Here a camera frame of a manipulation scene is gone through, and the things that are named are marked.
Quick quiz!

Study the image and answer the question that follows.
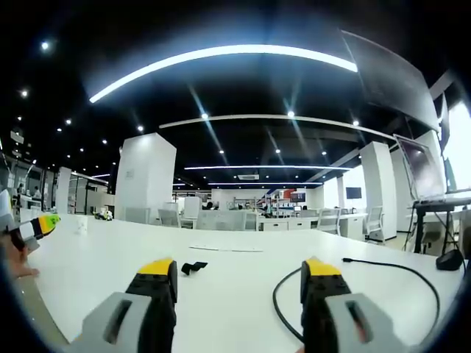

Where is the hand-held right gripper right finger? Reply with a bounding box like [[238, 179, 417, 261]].
[[300, 257, 410, 353]]

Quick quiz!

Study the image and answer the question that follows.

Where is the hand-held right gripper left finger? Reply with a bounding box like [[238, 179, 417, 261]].
[[68, 257, 180, 353]]

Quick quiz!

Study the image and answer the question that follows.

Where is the small black clip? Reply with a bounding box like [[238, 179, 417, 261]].
[[180, 261, 209, 275]]

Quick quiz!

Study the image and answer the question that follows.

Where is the black charging cable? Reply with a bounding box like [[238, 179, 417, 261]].
[[272, 257, 442, 346]]

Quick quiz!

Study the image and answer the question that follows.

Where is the white desk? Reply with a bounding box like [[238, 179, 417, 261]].
[[18, 212, 469, 353]]

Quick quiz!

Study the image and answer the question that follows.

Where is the person's left hand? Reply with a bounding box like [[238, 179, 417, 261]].
[[0, 232, 40, 279]]

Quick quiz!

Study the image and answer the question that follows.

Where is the white office chair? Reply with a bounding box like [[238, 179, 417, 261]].
[[366, 204, 386, 244], [157, 208, 182, 229], [316, 207, 341, 235]]

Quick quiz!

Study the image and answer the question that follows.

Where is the white paper sheet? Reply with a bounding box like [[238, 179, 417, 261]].
[[188, 243, 264, 254]]

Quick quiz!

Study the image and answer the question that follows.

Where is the black round device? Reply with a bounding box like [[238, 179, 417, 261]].
[[435, 249, 466, 273]]

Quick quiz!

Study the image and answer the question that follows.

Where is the black stand table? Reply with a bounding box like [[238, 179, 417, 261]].
[[406, 196, 471, 255]]

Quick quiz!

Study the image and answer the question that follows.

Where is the open laptop screen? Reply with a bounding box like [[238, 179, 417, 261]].
[[393, 133, 447, 202]]

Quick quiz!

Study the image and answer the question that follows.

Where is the large dark monitor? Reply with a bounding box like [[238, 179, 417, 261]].
[[340, 29, 442, 134]]

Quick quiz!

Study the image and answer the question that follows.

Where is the long ceiling light strip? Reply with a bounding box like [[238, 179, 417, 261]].
[[88, 44, 359, 104]]

